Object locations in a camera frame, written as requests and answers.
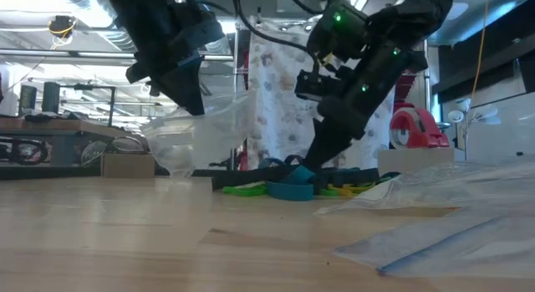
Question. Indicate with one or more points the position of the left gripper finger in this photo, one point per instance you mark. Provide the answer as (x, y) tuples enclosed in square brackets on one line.
[(188, 91)]

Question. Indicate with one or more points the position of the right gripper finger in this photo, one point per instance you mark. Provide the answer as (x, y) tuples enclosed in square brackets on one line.
[(326, 145)]

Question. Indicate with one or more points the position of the teal rubber band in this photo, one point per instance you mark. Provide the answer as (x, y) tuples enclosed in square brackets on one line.
[(288, 191)]

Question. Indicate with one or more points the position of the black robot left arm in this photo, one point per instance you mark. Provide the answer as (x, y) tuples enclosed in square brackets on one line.
[(138, 11)]

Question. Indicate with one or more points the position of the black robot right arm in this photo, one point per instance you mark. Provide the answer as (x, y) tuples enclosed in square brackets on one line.
[(418, 11)]

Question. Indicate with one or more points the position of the yellow rubber band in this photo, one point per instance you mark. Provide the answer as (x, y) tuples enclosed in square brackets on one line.
[(349, 191)]

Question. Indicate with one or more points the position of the white floral cloth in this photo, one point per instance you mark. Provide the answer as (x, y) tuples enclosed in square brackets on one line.
[(284, 95)]

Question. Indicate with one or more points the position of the red tape dispenser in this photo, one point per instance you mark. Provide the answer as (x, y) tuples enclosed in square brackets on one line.
[(426, 133)]

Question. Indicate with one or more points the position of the white cardboard box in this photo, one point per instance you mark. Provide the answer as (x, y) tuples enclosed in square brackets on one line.
[(418, 160)]

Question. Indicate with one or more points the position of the black metal stand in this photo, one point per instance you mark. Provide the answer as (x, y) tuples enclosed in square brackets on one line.
[(88, 87)]

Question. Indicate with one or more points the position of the white multi-head lamp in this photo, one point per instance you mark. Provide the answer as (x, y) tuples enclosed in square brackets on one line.
[(462, 104)]

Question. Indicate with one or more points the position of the brown cardboard box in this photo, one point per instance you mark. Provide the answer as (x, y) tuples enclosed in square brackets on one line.
[(127, 166)]

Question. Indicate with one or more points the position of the black cylindrical container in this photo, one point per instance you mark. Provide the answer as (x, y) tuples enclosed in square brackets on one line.
[(27, 99), (51, 97)]

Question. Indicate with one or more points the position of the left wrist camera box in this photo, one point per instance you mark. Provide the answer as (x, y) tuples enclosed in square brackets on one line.
[(207, 32)]

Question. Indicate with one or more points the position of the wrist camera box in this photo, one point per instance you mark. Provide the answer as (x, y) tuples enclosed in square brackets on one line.
[(207, 32), (311, 85)]

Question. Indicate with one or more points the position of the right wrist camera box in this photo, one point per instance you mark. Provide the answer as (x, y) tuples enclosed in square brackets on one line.
[(311, 85)]

